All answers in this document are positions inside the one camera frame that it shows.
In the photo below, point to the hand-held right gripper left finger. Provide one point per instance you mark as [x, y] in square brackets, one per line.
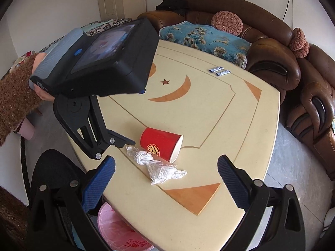
[99, 185]

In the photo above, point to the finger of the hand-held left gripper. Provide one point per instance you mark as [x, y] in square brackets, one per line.
[73, 120]

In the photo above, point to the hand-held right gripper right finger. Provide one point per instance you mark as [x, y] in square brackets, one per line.
[233, 185]

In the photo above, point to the clear plastic wrapper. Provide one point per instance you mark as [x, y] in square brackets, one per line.
[162, 172]

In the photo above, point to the red paper cup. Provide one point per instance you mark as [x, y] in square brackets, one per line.
[157, 141]

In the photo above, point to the person's left hand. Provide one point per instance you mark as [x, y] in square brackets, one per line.
[45, 95]

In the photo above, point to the black white patterned cloth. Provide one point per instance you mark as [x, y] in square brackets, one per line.
[110, 27]

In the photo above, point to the pink plastic bucket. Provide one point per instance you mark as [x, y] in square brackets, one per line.
[24, 129]

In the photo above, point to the black garment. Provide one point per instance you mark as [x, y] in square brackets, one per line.
[171, 5]

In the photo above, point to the blue patterned seat cover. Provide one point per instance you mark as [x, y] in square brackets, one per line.
[204, 41]

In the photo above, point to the person's brown sweater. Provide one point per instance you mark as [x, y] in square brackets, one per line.
[11, 219]

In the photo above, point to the small silver sachet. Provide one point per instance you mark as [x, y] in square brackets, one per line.
[223, 72]
[216, 69]

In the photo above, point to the brown leather armchair sofa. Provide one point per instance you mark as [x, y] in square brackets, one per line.
[314, 115]

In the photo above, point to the pink round cushion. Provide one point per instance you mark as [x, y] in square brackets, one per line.
[299, 43]
[227, 22]

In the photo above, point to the long brown leather sofa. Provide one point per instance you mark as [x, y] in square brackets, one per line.
[261, 26]

